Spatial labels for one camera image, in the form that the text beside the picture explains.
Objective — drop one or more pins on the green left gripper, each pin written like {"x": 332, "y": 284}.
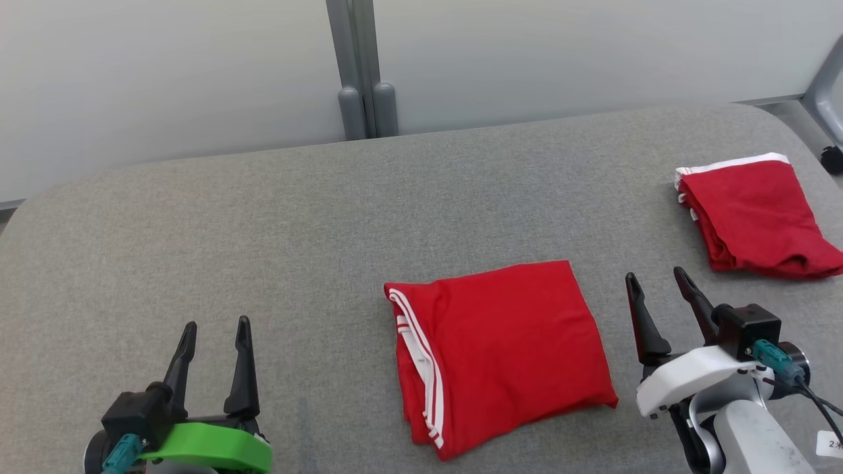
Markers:
{"x": 217, "y": 447}

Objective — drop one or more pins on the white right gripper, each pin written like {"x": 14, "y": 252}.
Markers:
{"x": 685, "y": 375}

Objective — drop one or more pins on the red shorts white waistband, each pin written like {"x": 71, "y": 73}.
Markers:
{"x": 757, "y": 217}

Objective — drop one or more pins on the red basketball jersey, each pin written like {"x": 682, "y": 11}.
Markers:
{"x": 500, "y": 342}

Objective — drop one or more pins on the black caster wheel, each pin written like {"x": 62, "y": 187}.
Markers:
{"x": 831, "y": 159}

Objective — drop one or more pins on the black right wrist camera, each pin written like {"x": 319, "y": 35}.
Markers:
{"x": 747, "y": 329}

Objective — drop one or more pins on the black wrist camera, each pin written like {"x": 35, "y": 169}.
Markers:
{"x": 135, "y": 415}
{"x": 747, "y": 329}

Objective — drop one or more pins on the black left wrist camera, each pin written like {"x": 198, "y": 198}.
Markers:
{"x": 135, "y": 415}

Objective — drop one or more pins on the grey partition end frame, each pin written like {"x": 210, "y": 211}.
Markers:
{"x": 820, "y": 99}

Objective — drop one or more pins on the grey partition post pair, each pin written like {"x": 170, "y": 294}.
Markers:
{"x": 349, "y": 66}

